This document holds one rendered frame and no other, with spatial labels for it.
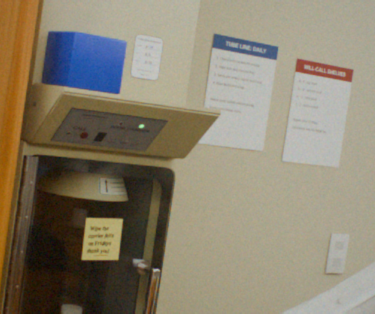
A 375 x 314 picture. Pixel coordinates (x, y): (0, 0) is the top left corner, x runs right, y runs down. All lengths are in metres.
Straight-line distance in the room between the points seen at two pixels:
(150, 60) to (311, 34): 0.90
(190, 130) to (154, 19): 0.21
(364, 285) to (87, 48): 0.61
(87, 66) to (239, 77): 0.91
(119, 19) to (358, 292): 0.73
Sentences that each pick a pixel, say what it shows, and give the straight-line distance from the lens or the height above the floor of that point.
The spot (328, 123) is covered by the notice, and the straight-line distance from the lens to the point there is 2.57.
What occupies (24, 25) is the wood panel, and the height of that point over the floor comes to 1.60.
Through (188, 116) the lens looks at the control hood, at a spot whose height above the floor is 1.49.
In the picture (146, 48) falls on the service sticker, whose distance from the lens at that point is 1.68.
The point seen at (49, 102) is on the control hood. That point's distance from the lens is 1.51.
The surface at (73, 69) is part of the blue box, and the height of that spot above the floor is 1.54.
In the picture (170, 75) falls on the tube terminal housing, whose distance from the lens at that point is 1.71.
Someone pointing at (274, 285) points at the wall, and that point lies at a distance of 2.54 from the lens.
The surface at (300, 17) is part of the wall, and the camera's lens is 2.48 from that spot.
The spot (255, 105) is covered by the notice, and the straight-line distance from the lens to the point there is 2.39.
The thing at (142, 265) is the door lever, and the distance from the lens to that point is 1.72.
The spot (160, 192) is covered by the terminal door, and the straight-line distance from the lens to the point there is 1.71.
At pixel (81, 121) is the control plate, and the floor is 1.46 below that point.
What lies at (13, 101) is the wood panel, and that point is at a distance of 1.47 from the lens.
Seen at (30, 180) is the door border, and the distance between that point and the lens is 1.58.
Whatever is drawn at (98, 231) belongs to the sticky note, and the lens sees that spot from 1.66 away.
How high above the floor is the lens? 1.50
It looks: 3 degrees down
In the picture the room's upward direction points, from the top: 8 degrees clockwise
